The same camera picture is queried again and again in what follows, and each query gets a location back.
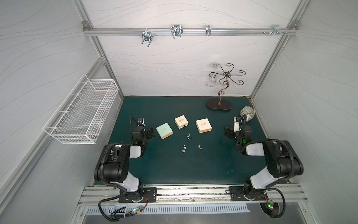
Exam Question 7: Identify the black metal jewelry stand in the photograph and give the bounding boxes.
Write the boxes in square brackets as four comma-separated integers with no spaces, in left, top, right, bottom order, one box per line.
[207,63,246,111]

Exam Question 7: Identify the white wire basket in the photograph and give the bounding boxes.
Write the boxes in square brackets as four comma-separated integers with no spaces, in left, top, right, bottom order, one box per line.
[43,74,119,145]

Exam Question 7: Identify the metal clamp hook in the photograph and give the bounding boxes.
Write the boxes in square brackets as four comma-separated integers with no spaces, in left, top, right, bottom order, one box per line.
[170,25,183,39]
[141,30,153,48]

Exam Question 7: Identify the middle metal clamp hook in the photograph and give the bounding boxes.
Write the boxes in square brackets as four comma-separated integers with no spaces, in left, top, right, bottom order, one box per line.
[170,25,183,39]

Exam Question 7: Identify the small metal clamp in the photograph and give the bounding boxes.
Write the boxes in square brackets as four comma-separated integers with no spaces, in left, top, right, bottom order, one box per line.
[206,25,211,36]

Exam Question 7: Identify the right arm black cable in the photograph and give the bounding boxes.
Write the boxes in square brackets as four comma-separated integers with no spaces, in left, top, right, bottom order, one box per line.
[260,187,286,219]

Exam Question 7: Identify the mint green jewelry box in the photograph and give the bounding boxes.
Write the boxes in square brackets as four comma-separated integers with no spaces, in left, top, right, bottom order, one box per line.
[156,123,173,140]

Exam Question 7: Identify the aluminium cross bar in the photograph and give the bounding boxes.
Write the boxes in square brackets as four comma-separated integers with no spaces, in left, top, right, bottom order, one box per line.
[84,28,299,36]

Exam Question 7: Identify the clear glass on stand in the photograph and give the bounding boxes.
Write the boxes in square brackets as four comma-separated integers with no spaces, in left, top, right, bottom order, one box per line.
[208,63,221,87]

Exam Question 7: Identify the cream drawer jewelry box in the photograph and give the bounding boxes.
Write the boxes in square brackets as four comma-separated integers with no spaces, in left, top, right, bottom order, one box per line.
[195,118,212,133]

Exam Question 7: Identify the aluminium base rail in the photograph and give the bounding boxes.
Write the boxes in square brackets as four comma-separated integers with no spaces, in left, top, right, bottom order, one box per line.
[78,183,308,206]

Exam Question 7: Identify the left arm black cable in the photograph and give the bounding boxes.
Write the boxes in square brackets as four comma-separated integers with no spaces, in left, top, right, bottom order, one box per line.
[97,193,132,222]

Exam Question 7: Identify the dark green table mat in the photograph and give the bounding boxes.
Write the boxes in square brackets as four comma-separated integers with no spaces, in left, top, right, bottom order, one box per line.
[109,96,266,184]

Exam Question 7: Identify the grey ribbed ceramic ornament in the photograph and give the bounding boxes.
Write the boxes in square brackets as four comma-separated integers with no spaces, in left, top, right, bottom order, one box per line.
[240,106,255,122]

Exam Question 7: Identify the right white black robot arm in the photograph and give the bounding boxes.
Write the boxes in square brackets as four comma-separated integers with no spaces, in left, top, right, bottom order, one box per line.
[225,116,304,201]

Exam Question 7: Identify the right metal clamp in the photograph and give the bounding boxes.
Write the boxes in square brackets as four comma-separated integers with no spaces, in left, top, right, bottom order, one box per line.
[263,25,288,36]

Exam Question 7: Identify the left metal clamp hook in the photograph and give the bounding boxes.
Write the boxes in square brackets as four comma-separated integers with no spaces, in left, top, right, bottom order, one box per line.
[141,30,153,48]

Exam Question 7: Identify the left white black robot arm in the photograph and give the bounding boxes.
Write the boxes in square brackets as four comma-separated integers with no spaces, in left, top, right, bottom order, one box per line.
[94,116,155,203]

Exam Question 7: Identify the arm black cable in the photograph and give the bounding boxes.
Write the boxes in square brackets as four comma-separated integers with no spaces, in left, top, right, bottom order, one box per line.
[97,193,132,222]
[260,187,286,219]

